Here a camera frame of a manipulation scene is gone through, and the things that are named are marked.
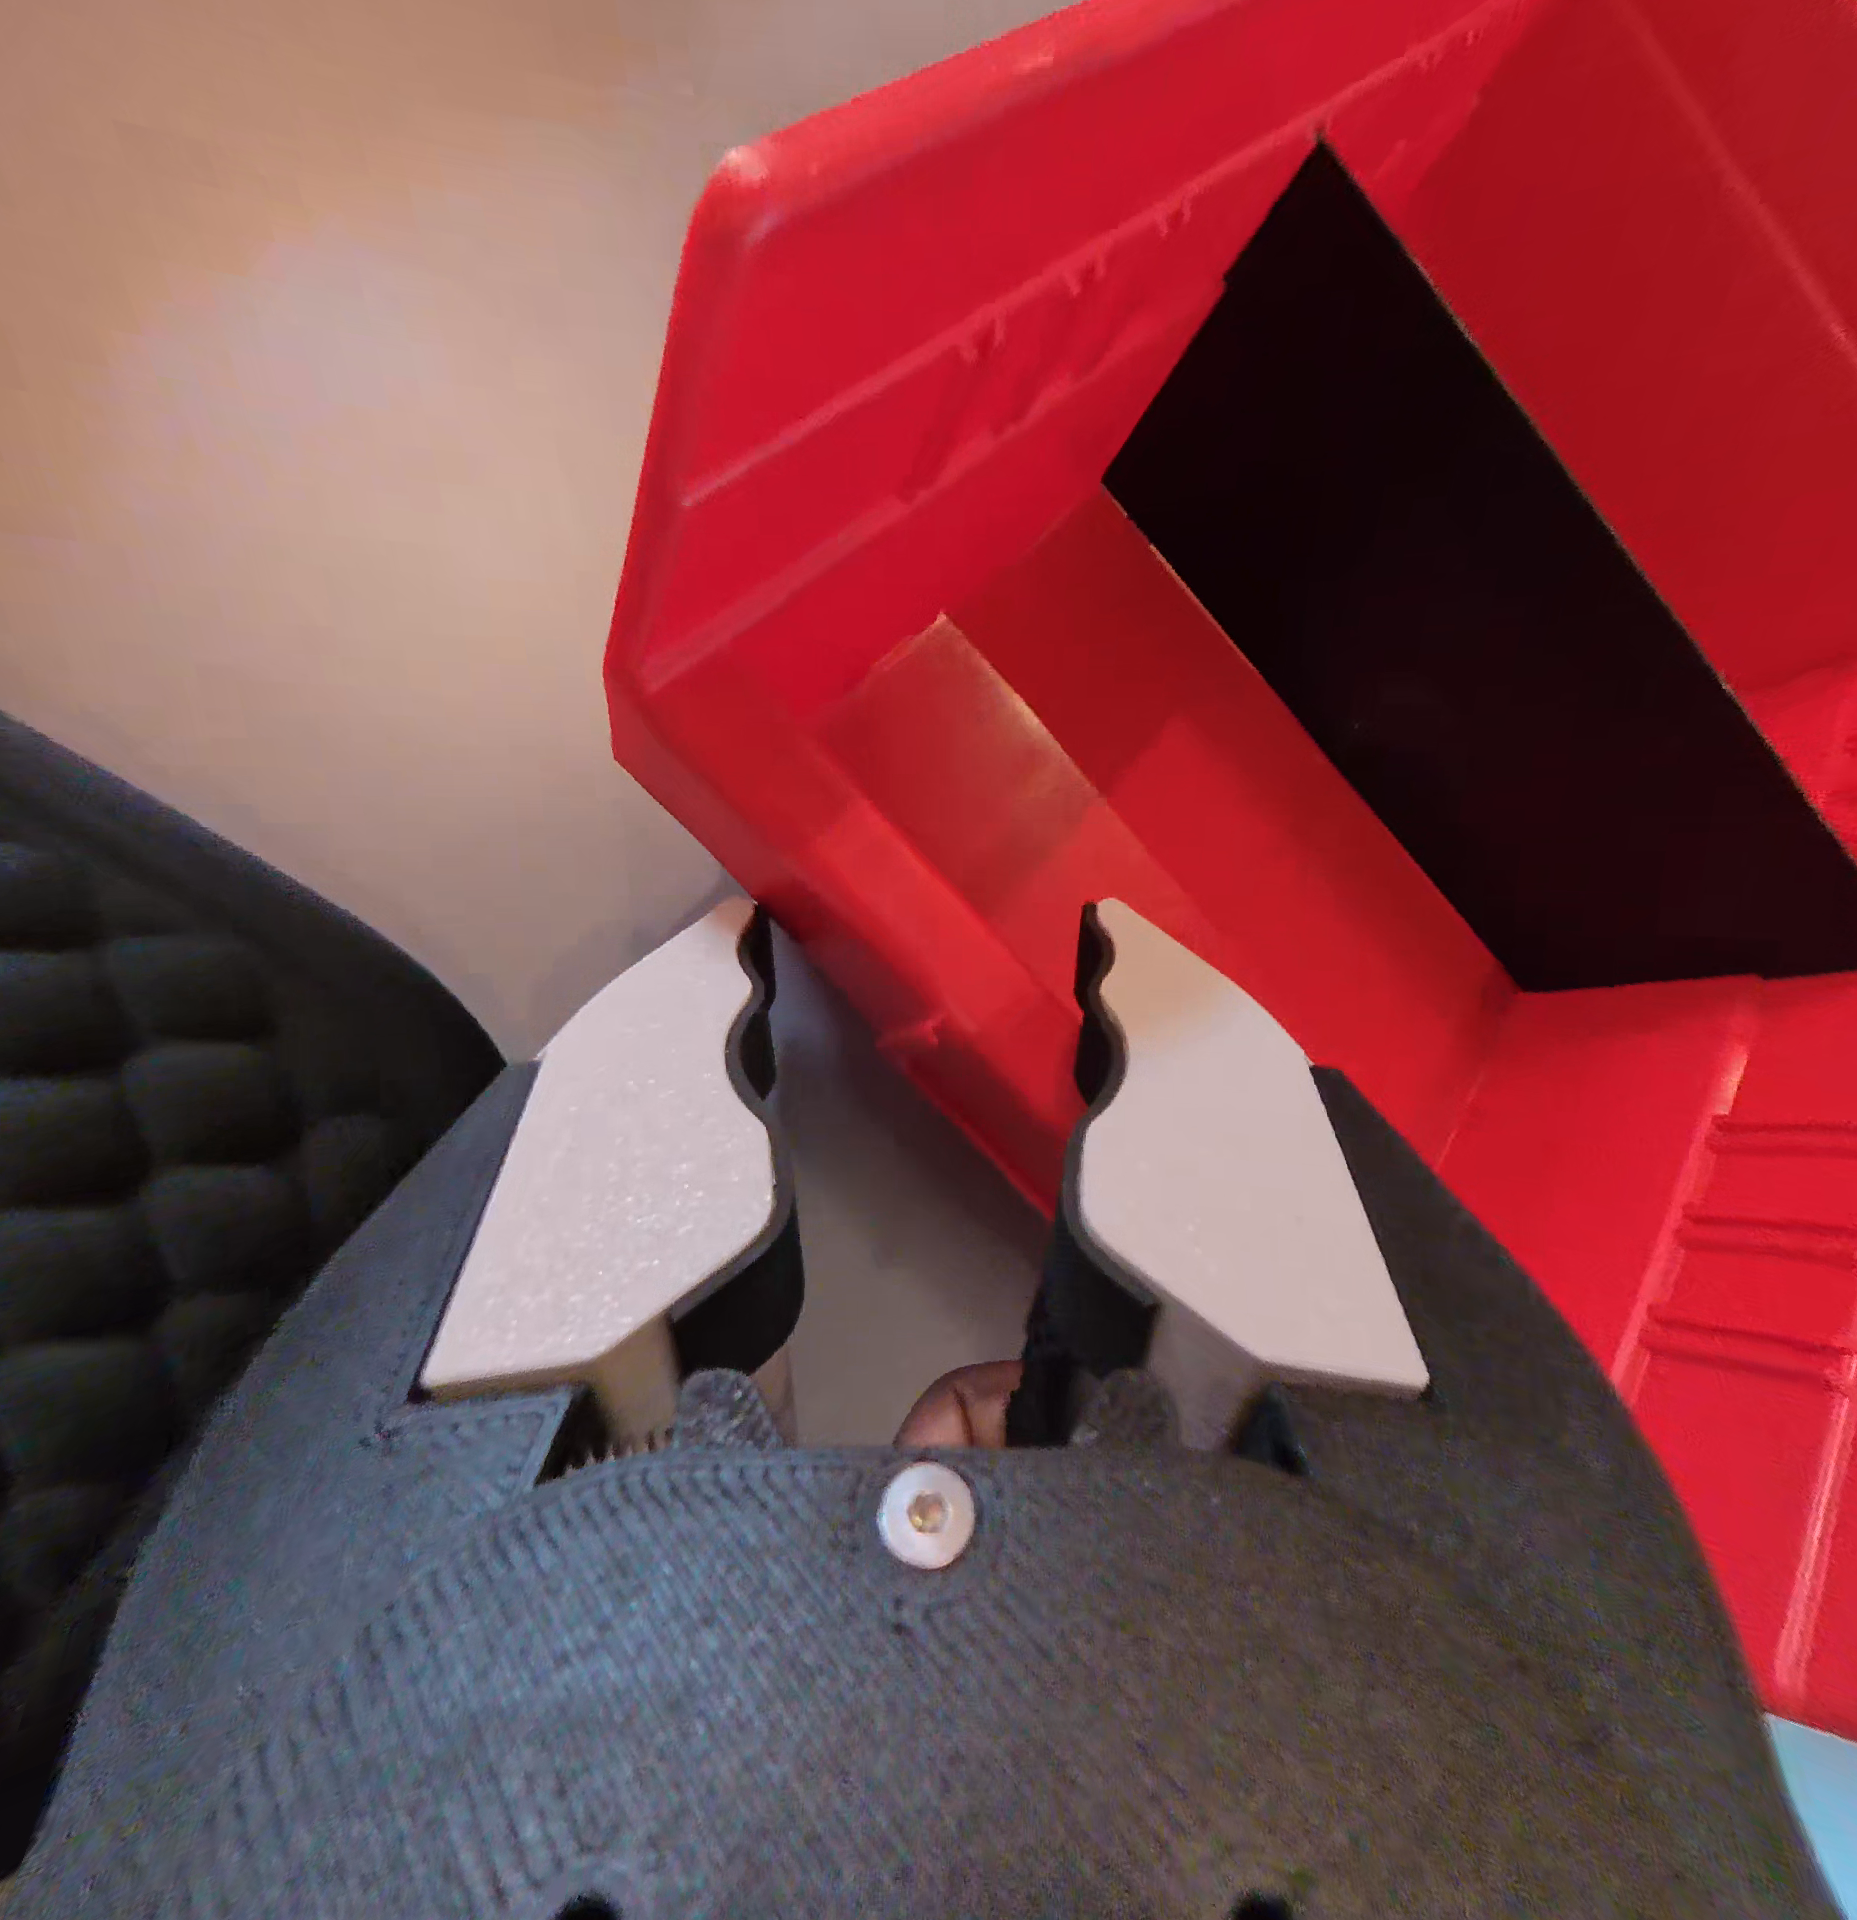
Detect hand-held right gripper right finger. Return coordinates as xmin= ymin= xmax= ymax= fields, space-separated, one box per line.
xmin=1022 ymin=898 xmax=1434 ymax=1452

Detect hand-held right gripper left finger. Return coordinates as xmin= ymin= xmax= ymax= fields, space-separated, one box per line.
xmin=419 ymin=895 xmax=806 ymax=1402

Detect red plastic bin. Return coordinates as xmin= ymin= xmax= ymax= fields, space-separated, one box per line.
xmin=606 ymin=0 xmax=1857 ymax=1752

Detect person's right hand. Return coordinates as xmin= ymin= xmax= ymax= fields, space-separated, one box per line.
xmin=896 ymin=1361 xmax=1028 ymax=1452

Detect black mesh cushion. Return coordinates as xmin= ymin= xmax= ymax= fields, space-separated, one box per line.
xmin=0 ymin=696 xmax=506 ymax=1892

